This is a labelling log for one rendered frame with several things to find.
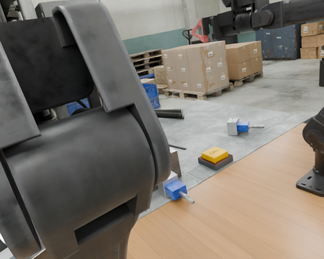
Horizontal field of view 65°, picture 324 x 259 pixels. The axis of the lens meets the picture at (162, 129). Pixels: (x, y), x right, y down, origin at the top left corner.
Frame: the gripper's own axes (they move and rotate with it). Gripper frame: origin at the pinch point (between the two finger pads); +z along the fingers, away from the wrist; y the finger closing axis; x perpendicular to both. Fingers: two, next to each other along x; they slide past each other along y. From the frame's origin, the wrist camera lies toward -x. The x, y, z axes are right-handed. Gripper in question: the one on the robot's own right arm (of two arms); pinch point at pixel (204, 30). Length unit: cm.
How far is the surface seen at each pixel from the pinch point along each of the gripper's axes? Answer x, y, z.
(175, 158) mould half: 33.5, 25.6, -7.5
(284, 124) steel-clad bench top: 40.2, -25.0, -11.3
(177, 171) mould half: 37.8, 25.8, -7.4
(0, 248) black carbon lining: 35, 73, -5
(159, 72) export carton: 72, -268, 436
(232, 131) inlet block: 38.4, -7.1, -0.5
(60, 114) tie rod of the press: 25, 39, 67
